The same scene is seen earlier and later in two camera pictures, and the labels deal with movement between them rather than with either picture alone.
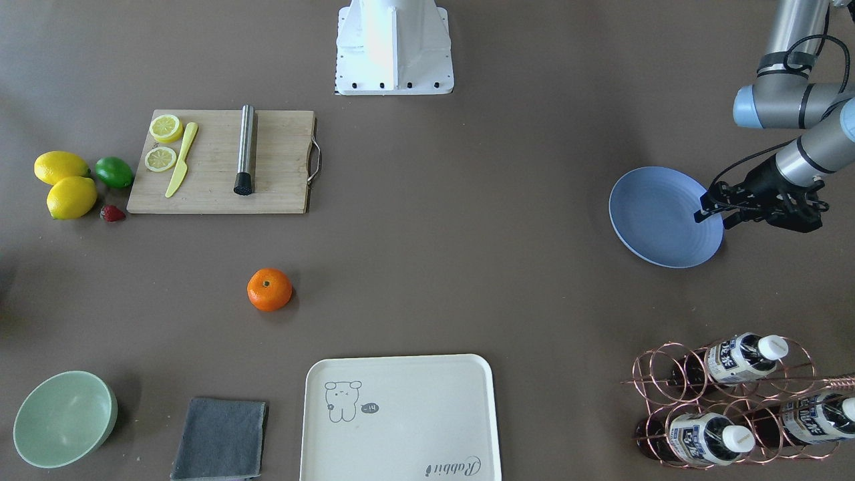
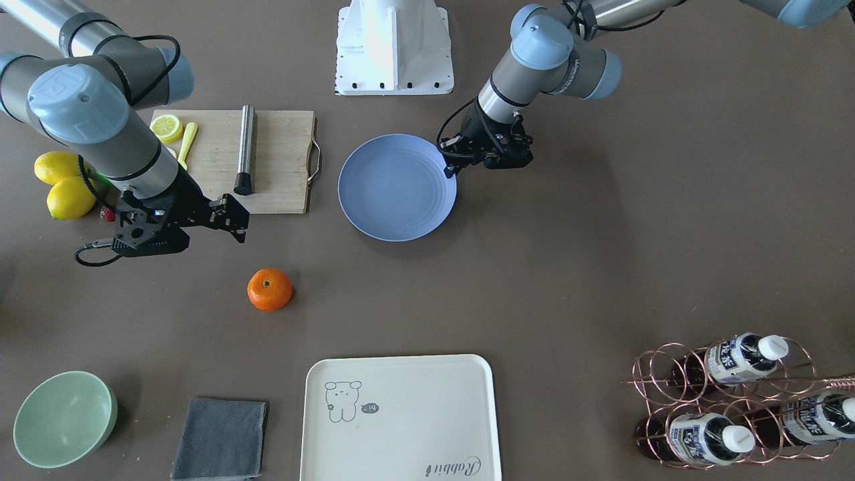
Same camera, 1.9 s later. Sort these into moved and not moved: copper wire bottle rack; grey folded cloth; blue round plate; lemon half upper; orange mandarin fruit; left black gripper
Moved: left black gripper; blue round plate
Not moved: orange mandarin fruit; grey folded cloth; copper wire bottle rack; lemon half upper
